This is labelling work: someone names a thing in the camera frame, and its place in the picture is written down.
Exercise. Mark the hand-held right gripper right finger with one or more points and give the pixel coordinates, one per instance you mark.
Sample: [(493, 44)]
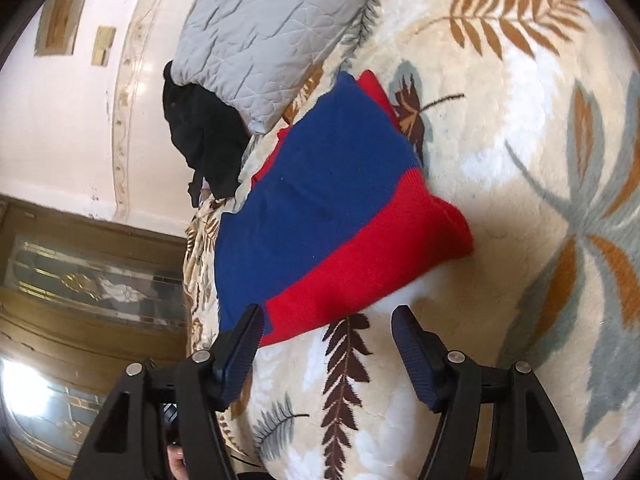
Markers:
[(415, 355)]

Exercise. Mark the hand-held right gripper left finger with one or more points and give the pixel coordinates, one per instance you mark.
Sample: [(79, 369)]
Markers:
[(240, 350)]

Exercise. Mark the red and blue sweater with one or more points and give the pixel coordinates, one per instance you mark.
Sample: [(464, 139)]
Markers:
[(325, 200)]

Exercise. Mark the person's right hand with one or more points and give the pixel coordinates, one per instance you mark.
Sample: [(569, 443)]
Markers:
[(177, 466)]

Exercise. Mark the wooden door with glass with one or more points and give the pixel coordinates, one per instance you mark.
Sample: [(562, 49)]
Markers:
[(75, 330)]

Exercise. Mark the leaf-print blanket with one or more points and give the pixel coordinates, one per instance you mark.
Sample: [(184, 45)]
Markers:
[(500, 160)]

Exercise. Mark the black garment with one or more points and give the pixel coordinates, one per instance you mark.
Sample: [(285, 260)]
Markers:
[(205, 130)]

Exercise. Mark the grey quilted pillow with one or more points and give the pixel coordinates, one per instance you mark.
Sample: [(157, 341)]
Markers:
[(270, 30)]

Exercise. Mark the beige wall switch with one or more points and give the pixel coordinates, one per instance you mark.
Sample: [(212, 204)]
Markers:
[(107, 36), (101, 56)]

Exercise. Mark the framed wall plaque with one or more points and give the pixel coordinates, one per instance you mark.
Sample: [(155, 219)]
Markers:
[(62, 20)]

